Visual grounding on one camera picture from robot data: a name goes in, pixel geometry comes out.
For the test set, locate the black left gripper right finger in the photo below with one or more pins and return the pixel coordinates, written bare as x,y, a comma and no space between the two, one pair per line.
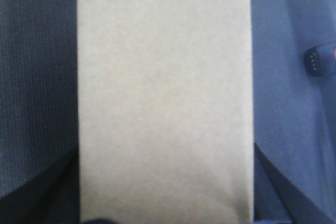
277,200

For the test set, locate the tan cardboard package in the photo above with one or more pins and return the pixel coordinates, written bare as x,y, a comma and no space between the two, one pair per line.
165,111

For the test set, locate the orange black barcode scanner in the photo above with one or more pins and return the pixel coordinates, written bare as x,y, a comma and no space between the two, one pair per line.
319,61

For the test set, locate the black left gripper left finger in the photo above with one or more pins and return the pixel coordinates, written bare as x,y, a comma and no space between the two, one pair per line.
49,197

